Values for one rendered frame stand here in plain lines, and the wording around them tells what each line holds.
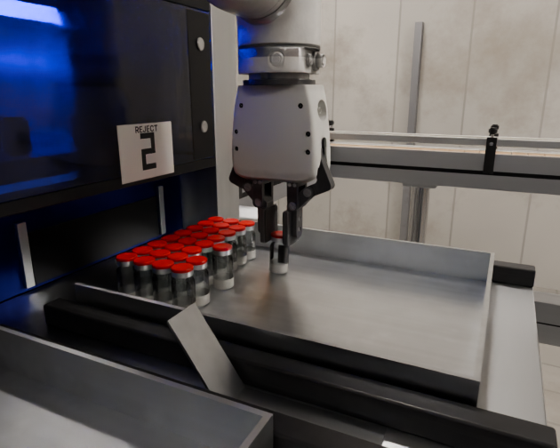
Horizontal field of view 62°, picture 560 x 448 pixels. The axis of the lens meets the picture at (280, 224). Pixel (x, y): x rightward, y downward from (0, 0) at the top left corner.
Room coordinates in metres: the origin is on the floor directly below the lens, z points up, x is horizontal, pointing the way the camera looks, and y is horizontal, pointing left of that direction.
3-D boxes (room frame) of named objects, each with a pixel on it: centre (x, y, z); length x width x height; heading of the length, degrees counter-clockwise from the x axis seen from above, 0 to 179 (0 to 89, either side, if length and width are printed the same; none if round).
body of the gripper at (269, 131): (0.50, 0.00, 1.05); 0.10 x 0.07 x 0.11; 64
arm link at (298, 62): (0.50, 0.00, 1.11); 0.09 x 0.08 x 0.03; 64
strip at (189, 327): (0.26, 0.00, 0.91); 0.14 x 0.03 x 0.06; 65
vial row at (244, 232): (0.48, 0.08, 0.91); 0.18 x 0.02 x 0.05; 154
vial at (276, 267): (0.50, 0.00, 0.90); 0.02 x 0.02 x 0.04
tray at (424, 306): (0.43, -0.02, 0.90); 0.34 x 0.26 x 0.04; 64
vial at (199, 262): (0.42, 0.08, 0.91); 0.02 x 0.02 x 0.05
